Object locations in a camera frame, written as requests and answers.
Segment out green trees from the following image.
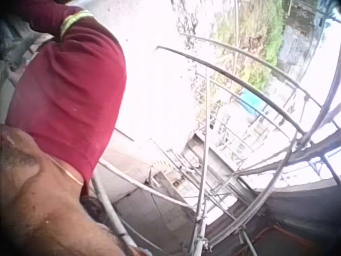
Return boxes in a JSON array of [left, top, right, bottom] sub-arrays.
[[212, 0, 286, 93]]

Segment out blue tarp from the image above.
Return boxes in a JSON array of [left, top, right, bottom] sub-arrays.
[[239, 89, 267, 118]]

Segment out red framed metal sheet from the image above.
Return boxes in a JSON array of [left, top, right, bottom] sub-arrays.
[[246, 223, 322, 256]]

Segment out grey building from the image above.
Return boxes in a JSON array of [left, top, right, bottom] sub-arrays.
[[277, 0, 337, 82]]

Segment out wooden scaffold planks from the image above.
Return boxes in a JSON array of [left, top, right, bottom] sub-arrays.
[[183, 132, 257, 205]]

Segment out metal scaffold pipes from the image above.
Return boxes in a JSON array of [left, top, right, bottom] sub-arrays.
[[90, 31, 341, 256]]

